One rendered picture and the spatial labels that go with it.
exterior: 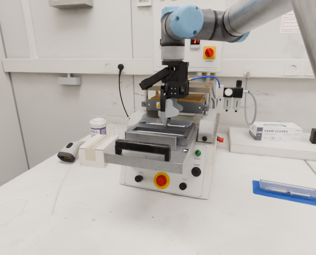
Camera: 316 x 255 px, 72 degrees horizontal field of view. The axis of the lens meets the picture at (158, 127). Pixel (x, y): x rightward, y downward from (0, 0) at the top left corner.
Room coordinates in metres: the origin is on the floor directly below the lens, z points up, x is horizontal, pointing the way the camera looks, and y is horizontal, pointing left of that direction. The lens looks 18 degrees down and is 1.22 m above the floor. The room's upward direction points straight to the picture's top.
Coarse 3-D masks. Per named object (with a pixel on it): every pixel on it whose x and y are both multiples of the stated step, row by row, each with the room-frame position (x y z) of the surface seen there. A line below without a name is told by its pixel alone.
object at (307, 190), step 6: (264, 180) 0.73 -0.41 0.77; (264, 186) 0.69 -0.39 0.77; (270, 186) 0.69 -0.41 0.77; (276, 186) 0.69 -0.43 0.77; (282, 186) 0.69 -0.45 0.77; (288, 186) 0.69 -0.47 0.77; (294, 186) 0.69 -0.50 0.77; (300, 186) 0.69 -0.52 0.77; (294, 192) 0.65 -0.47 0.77; (300, 192) 0.65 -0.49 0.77; (306, 192) 0.65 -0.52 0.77; (312, 192) 0.65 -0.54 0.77
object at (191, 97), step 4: (156, 96) 0.93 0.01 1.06; (160, 96) 0.93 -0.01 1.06; (188, 96) 0.93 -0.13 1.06; (192, 96) 0.93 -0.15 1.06; (196, 96) 0.93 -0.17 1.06; (200, 96) 0.93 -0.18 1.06; (204, 96) 0.98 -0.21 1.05; (180, 100) 0.86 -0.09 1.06; (184, 100) 0.85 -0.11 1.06; (188, 100) 0.85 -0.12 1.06; (192, 100) 0.84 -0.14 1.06; (196, 100) 0.84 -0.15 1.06; (200, 100) 0.84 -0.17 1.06
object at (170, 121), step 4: (140, 120) 0.74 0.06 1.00; (144, 120) 0.74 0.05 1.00; (148, 120) 0.74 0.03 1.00; (152, 120) 0.74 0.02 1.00; (156, 120) 0.74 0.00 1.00; (160, 120) 0.74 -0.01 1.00; (168, 120) 0.74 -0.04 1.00; (172, 120) 0.74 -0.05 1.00; (176, 120) 0.74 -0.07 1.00; (180, 120) 0.74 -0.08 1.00; (184, 120) 0.74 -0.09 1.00; (184, 124) 0.70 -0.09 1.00; (188, 124) 0.70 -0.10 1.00
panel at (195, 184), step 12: (192, 156) 0.71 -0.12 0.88; (204, 156) 0.70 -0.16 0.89; (132, 168) 0.74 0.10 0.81; (144, 168) 0.73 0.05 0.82; (192, 168) 0.69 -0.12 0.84; (204, 168) 0.68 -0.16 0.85; (132, 180) 0.72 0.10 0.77; (144, 180) 0.71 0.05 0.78; (168, 180) 0.69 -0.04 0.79; (180, 180) 0.68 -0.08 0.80; (192, 180) 0.67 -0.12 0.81; (168, 192) 0.67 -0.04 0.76; (180, 192) 0.66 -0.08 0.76; (192, 192) 0.65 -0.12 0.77
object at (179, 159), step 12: (132, 132) 0.60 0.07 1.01; (168, 144) 0.56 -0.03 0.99; (192, 144) 0.63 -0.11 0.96; (108, 156) 0.54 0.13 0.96; (120, 156) 0.53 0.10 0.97; (132, 156) 0.52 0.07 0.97; (144, 156) 0.52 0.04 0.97; (156, 156) 0.52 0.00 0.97; (180, 156) 0.52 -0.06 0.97; (156, 168) 0.50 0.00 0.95; (168, 168) 0.49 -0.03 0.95; (180, 168) 0.48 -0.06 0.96
